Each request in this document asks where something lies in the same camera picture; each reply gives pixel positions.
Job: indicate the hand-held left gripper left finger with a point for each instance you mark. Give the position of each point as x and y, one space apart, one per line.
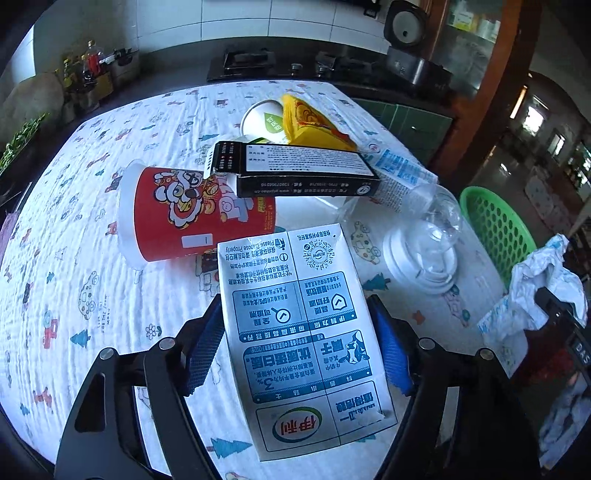
205 350

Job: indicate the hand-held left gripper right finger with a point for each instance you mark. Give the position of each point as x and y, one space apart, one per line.
392 346

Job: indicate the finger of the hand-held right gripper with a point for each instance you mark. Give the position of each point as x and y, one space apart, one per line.
575 332

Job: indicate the white wrapper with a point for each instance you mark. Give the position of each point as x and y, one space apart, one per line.
531 277

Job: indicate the white blue milk carton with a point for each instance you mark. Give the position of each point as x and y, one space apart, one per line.
300 346

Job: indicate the green plastic basket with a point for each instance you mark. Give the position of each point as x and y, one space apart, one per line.
498 230

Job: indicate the white paper cup green leaf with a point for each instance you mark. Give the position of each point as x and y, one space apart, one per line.
261 120

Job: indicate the person's right hand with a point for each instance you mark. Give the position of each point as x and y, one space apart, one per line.
570 415

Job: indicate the printed blanket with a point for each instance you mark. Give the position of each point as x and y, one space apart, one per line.
92 323

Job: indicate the red printed paper tub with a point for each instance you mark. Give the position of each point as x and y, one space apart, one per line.
184 207

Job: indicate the clear bottle blue label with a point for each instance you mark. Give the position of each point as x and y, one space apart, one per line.
401 170

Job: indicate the black cardboard box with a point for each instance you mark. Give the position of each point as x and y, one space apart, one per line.
300 175

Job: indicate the green kitchen cabinet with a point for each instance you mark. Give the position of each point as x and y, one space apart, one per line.
406 124

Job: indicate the yellow snack packet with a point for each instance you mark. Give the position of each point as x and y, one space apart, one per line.
309 124

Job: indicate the black rice cooker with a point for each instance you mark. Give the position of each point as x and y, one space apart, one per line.
415 69

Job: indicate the green leafy vegetables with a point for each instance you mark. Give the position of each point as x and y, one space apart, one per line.
21 138

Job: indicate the black gas stove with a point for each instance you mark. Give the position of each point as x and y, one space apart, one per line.
258 64

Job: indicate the metal pot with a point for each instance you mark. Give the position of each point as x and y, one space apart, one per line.
124 62

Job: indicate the beige sack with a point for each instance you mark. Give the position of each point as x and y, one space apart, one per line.
37 101

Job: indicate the wooden glass cabinet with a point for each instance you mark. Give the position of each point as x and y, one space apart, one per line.
485 41

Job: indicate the yellow oil bottle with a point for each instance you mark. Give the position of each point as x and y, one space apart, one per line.
69 74

